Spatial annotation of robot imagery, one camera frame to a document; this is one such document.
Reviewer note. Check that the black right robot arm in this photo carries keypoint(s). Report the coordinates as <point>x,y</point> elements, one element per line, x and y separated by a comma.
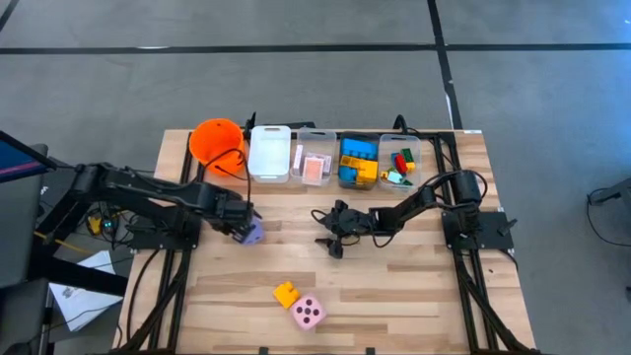
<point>434,202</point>

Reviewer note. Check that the black aluminium table frame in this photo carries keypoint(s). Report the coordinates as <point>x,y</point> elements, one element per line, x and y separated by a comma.
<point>185,163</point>

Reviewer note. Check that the clear plastic bin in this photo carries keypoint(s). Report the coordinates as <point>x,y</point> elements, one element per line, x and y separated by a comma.
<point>315,140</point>
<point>394,143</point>

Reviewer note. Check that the white plastic bin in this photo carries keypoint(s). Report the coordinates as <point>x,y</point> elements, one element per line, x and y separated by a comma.
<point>268,155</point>

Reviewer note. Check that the white paper sheet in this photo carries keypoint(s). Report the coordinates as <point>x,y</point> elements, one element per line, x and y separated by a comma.
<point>84,301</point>

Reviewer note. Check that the small green toy brick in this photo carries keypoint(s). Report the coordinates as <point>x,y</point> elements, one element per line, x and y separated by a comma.
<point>407,182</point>

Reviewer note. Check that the orange-yellow toy brick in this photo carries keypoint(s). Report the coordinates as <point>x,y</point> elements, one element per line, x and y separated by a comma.
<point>349,161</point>

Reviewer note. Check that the yellow hollow toy brick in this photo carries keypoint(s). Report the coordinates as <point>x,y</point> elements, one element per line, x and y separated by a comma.
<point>286,295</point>

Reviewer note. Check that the monitor with blue screen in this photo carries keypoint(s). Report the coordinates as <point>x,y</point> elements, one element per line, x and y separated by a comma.
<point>20,160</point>

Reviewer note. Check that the mint toy brick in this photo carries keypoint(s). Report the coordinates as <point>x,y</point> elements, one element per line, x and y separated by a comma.
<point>395,177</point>

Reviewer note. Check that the yellow connector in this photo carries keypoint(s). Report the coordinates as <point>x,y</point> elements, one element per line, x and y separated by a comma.
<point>94,225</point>

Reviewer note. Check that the pink foam die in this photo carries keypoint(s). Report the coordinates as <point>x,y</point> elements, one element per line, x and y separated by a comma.
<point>307,311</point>

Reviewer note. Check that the orange pumpkin bucket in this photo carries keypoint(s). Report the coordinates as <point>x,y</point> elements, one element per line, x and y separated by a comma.
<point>217,140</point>

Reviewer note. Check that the small yellow toy brick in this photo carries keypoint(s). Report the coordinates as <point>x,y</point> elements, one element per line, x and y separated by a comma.
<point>410,166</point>

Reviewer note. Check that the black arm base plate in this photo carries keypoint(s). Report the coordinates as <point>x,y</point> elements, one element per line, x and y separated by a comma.
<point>493,236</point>
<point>148,242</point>

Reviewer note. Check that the black monitor stand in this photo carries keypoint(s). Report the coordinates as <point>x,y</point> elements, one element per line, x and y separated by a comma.
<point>74,276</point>

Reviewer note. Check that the dark grey plastic bin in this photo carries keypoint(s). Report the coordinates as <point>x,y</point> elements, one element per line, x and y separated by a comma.
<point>359,135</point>

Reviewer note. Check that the purple foam die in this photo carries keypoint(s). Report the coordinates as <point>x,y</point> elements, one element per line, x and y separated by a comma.
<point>252,235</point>

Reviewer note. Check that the large yellow toy brick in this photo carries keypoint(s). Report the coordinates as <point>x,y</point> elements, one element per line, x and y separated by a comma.
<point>369,170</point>

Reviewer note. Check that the long blue toy brick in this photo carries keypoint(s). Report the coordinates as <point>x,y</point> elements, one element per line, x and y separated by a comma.
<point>359,148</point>

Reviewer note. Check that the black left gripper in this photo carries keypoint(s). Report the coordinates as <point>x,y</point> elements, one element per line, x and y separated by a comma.
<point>231,209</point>

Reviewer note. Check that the red toy brick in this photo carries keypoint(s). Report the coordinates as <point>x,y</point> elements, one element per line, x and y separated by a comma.
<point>401,163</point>

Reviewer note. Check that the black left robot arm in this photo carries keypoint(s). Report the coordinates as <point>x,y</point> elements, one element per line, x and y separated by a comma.
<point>143,190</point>

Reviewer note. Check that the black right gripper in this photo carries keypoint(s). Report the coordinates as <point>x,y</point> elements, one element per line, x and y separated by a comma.
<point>351,221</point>

